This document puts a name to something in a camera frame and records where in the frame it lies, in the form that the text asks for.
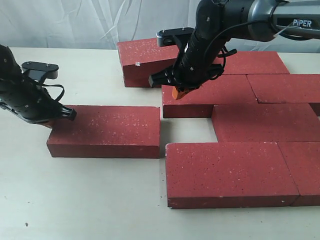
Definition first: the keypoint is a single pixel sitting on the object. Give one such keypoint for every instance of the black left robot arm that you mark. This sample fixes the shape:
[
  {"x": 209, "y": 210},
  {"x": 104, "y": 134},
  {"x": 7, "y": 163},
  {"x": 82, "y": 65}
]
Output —
[{"x": 9, "y": 66}]

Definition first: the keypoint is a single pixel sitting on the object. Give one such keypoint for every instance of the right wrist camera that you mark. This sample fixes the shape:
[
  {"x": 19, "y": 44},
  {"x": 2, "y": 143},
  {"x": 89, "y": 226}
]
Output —
[{"x": 176, "y": 36}]

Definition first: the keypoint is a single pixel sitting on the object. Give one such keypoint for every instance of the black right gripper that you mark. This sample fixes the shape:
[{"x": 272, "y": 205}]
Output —
[{"x": 191, "y": 69}]

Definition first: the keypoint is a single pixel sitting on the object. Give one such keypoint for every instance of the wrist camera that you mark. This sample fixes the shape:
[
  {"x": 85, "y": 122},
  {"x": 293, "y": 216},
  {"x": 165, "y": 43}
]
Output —
[
  {"x": 176, "y": 36},
  {"x": 40, "y": 71}
]

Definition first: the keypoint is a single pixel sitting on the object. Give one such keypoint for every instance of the red brick far left base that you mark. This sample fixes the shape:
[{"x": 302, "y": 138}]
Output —
[{"x": 133, "y": 81}]

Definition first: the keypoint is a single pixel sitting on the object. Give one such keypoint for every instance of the red brick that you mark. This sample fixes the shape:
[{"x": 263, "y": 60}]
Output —
[
  {"x": 227, "y": 175},
  {"x": 227, "y": 89},
  {"x": 287, "y": 88},
  {"x": 107, "y": 131},
  {"x": 141, "y": 58},
  {"x": 303, "y": 162}
]

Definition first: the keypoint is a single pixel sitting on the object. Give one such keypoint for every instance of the white backdrop cloth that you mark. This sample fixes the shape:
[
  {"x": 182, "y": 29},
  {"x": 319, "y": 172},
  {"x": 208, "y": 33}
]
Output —
[{"x": 101, "y": 24}]

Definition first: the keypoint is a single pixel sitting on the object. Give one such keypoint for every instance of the red brick far right base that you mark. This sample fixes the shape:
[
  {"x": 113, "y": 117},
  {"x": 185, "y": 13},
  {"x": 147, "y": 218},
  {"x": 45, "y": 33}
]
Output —
[{"x": 254, "y": 63}]

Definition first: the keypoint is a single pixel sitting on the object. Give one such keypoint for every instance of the red brick centre base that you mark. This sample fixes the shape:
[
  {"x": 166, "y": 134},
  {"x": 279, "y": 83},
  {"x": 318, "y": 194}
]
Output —
[{"x": 267, "y": 122}]

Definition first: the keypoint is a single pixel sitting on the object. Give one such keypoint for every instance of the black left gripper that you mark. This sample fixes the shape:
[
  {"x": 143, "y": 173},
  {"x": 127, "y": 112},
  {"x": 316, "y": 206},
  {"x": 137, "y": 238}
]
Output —
[{"x": 30, "y": 101}]

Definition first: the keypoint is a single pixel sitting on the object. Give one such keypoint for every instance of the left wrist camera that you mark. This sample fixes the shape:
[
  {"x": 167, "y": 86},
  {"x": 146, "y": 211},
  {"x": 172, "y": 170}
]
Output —
[{"x": 40, "y": 71}]

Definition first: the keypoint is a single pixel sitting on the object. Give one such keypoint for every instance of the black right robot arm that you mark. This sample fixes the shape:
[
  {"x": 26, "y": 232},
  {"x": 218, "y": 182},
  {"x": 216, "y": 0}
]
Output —
[{"x": 219, "y": 21}]

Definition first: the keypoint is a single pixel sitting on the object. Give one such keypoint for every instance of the red brick base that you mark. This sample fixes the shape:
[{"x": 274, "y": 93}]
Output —
[
  {"x": 133, "y": 81},
  {"x": 267, "y": 122},
  {"x": 254, "y": 63}
]

